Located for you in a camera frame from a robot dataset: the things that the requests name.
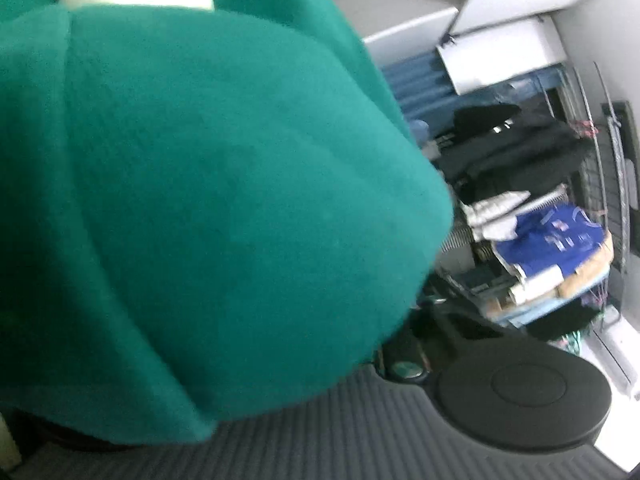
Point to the green hoodie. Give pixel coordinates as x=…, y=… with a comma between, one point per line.
x=200, y=210

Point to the grey ribbed vent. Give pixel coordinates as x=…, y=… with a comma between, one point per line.
x=456, y=240

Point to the small black garment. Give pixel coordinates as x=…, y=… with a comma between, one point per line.
x=485, y=117

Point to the blue printed garment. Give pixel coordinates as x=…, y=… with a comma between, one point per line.
x=555, y=240

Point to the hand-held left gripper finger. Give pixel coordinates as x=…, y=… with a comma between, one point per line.
x=400, y=349

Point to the large black coat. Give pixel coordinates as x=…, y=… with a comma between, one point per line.
x=530, y=160

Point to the white folded clothes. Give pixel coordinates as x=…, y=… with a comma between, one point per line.
x=492, y=215

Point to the blue curtain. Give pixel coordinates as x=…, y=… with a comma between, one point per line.
x=410, y=80

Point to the white panel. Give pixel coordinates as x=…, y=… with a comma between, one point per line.
x=500, y=55

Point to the beige cloth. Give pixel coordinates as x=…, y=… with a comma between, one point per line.
x=592, y=275

